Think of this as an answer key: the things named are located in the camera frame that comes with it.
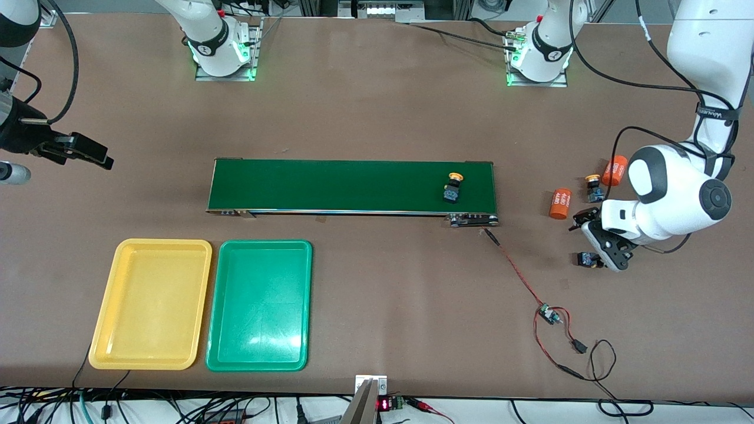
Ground orange cylinder marked 4680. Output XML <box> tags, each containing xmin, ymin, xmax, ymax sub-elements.
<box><xmin>548</xmin><ymin>188</ymin><xmax>573</xmax><ymax>220</ymax></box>
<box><xmin>601</xmin><ymin>155</ymin><xmax>629</xmax><ymax>187</ymax></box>

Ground yellow-capped push button switch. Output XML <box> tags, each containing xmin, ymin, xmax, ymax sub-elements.
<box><xmin>584</xmin><ymin>174</ymin><xmax>606</xmax><ymax>204</ymax></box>
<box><xmin>442</xmin><ymin>172</ymin><xmax>466</xmax><ymax>205</ymax></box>

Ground yellow plastic tray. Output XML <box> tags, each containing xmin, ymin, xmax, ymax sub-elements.
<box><xmin>88</xmin><ymin>238</ymin><xmax>213</xmax><ymax>371</ymax></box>

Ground green plastic tray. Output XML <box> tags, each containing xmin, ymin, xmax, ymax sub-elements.
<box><xmin>205</xmin><ymin>239</ymin><xmax>313</xmax><ymax>373</ymax></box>

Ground red clip lead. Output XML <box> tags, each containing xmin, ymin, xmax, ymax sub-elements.
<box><xmin>406</xmin><ymin>397</ymin><xmax>455</xmax><ymax>424</ymax></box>

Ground green conveyor belt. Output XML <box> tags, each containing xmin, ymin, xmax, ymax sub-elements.
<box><xmin>206</xmin><ymin>157</ymin><xmax>500</xmax><ymax>228</ymax></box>

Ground red conveyor power cable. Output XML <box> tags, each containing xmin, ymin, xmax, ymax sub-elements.
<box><xmin>483</xmin><ymin>228</ymin><xmax>547</xmax><ymax>310</ymax></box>

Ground short red wire pair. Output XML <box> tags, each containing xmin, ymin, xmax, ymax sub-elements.
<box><xmin>554</xmin><ymin>306</ymin><xmax>581</xmax><ymax>345</ymax></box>

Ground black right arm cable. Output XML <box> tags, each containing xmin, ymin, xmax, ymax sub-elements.
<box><xmin>0</xmin><ymin>0</ymin><xmax>80</xmax><ymax>124</ymax></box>

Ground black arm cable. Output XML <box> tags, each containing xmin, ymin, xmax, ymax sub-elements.
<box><xmin>0</xmin><ymin>0</ymin><xmax>80</xmax><ymax>124</ymax></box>
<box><xmin>570</xmin><ymin>0</ymin><xmax>737</xmax><ymax>255</ymax></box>

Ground thin black looped cable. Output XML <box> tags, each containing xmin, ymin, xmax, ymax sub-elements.
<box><xmin>586</xmin><ymin>339</ymin><xmax>654</xmax><ymax>418</ymax></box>

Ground long red wire pair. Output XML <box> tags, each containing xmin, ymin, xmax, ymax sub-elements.
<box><xmin>533</xmin><ymin>309</ymin><xmax>587</xmax><ymax>380</ymax></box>

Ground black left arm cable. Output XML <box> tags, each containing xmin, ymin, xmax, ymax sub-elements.
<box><xmin>570</xmin><ymin>0</ymin><xmax>737</xmax><ymax>255</ymax></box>

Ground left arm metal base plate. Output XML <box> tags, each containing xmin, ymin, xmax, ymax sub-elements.
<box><xmin>507</xmin><ymin>29</ymin><xmax>569</xmax><ymax>88</ymax></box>

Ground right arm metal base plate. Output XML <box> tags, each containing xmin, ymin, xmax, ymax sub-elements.
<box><xmin>196</xmin><ymin>16</ymin><xmax>261</xmax><ymax>82</ymax></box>

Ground black cable across table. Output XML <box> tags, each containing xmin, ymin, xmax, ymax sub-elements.
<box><xmin>406</xmin><ymin>18</ymin><xmax>522</xmax><ymax>52</ymax></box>

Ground black cable tangle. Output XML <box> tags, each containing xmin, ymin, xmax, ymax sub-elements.
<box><xmin>0</xmin><ymin>386</ymin><xmax>354</xmax><ymax>424</ymax></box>

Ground teal cable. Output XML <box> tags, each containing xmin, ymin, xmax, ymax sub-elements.
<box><xmin>75</xmin><ymin>390</ymin><xmax>95</xmax><ymax>424</ymax></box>

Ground thin black cable with plug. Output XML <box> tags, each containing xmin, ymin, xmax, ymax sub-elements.
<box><xmin>101</xmin><ymin>370</ymin><xmax>131</xmax><ymax>420</ymax></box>

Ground silver camera mount bracket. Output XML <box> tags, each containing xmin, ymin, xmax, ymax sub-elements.
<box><xmin>340</xmin><ymin>374</ymin><xmax>389</xmax><ymax>424</ymax></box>

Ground aluminium frame rack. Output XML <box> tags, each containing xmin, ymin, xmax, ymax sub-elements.
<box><xmin>297</xmin><ymin>0</ymin><xmax>478</xmax><ymax>24</ymax></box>

